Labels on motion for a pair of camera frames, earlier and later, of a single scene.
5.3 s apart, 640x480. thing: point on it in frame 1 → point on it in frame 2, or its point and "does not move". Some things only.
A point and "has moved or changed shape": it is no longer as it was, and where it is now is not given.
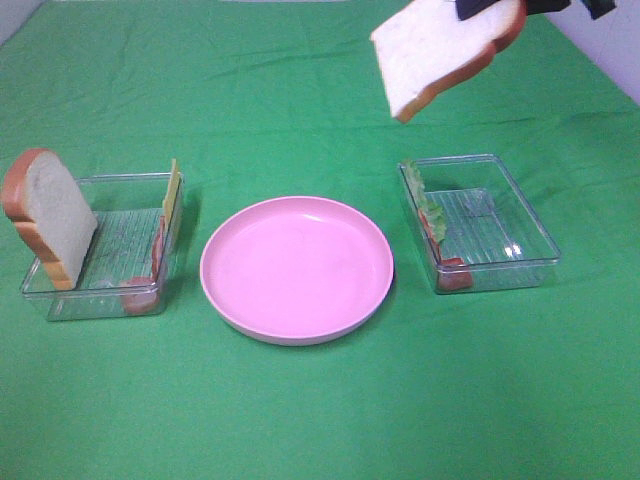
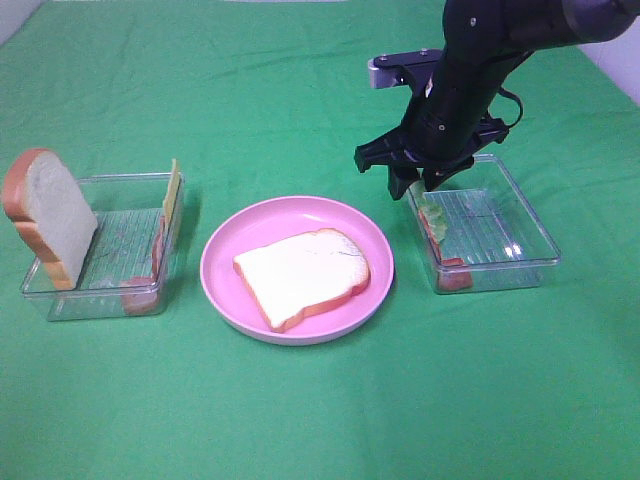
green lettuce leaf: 435,219 does not move
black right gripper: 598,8 → 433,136
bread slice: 426,45 has moved or changed shape
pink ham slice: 453,274 does not move
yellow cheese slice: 170,197 does not move
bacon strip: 140,295 does not move
